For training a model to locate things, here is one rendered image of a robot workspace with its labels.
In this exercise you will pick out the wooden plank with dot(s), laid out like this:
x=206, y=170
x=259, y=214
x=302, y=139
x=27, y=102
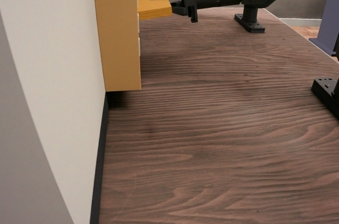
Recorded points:
x=149, y=9

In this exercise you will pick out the tan wooden wall rack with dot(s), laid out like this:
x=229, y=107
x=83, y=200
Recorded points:
x=117, y=24

